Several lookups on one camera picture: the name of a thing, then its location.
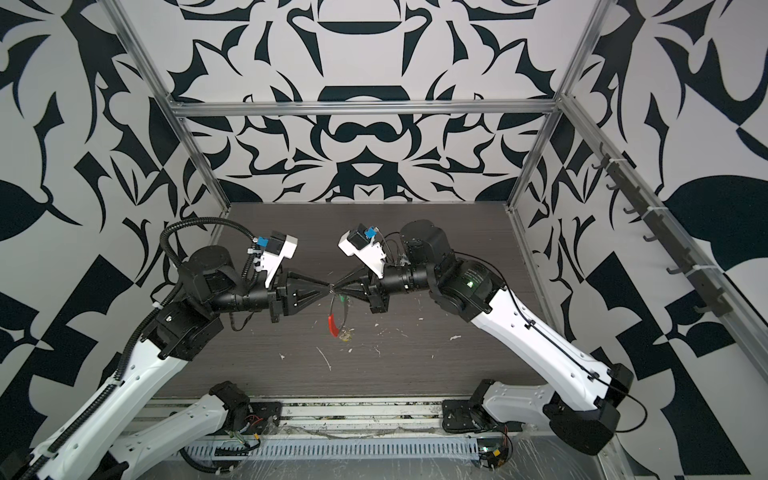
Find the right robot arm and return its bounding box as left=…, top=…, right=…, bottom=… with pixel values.
left=335, top=220, right=634, bottom=456

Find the small circuit board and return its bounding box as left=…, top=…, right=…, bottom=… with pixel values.
left=476, top=436, right=514, bottom=471

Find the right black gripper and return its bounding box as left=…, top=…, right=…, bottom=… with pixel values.
left=336, top=259, right=443, bottom=313

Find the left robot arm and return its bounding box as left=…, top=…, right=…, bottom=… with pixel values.
left=1, top=242, right=330, bottom=479

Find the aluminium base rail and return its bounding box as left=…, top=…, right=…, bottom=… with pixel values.
left=122, top=386, right=555, bottom=438

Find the white slotted cable duct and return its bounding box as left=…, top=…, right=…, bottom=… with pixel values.
left=186, top=437, right=480, bottom=461

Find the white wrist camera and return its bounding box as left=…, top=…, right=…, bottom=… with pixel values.
left=246, top=231, right=299, bottom=288
left=338, top=224, right=386, bottom=279

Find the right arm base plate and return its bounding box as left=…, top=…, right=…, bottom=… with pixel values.
left=441, top=400, right=498, bottom=434

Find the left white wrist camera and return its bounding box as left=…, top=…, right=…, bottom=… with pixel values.
left=246, top=231, right=299, bottom=288

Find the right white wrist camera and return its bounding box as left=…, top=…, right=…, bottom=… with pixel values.
left=338, top=224, right=386, bottom=279

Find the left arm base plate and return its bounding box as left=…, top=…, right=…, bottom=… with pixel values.
left=232, top=401, right=283, bottom=434

